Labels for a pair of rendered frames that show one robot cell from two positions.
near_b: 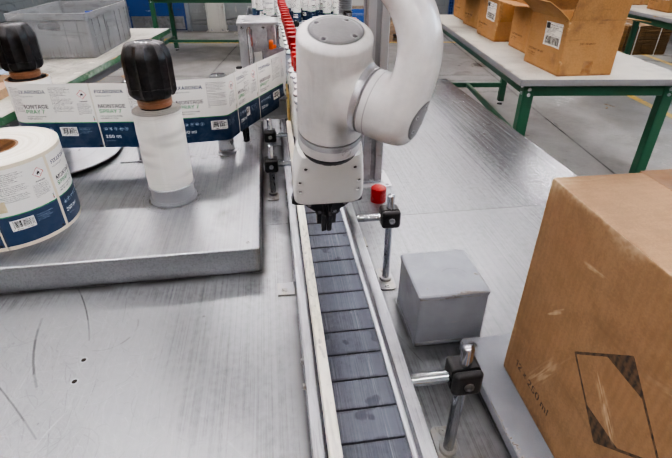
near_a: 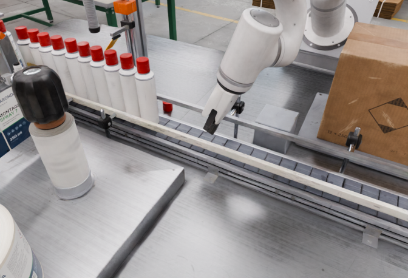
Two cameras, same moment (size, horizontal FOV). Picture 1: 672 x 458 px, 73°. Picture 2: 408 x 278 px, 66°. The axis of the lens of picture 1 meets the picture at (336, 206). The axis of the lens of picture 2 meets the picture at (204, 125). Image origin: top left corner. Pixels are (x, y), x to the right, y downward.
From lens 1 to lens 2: 62 cm
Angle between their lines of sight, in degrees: 45
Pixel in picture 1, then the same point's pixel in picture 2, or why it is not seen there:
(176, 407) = (265, 257)
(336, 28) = (265, 17)
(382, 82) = (285, 37)
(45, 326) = not seen: outside the picture
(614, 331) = (389, 93)
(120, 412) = not seen: outside the picture
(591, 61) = not seen: outside the picture
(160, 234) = (119, 207)
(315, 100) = (261, 59)
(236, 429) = (294, 237)
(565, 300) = (359, 94)
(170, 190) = (85, 178)
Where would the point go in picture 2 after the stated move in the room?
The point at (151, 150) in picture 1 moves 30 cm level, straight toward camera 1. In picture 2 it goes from (69, 156) to (213, 180)
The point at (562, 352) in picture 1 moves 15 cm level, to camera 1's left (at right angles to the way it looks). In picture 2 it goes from (360, 113) to (342, 144)
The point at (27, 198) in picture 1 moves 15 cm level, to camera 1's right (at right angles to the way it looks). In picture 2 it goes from (27, 260) to (101, 200)
